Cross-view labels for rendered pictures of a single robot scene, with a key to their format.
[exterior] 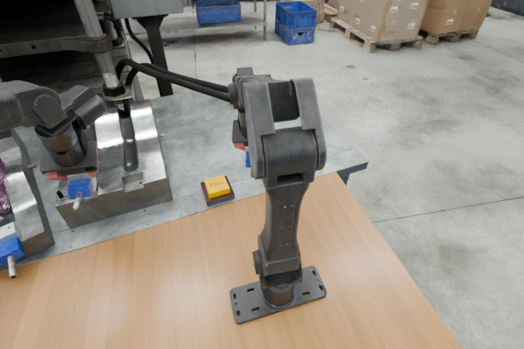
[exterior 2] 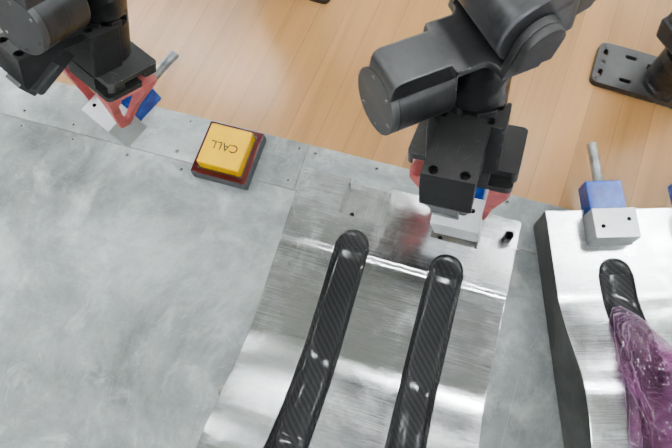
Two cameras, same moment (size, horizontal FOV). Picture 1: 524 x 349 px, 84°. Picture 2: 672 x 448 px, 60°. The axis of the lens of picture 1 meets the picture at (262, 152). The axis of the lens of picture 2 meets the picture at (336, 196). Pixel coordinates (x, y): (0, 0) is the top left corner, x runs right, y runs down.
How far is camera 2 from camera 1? 88 cm
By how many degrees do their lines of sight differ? 67
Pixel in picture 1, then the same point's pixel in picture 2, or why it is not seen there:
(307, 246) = not seen: outside the picture
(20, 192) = (589, 337)
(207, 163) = (191, 249)
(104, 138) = (372, 405)
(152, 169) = (317, 207)
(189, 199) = (284, 177)
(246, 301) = not seen: outside the picture
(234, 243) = (276, 56)
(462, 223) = not seen: outside the picture
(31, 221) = (567, 249)
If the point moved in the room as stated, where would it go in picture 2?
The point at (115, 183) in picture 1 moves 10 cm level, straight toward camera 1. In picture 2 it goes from (400, 213) to (401, 135)
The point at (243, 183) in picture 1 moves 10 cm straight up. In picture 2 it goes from (174, 149) to (149, 114)
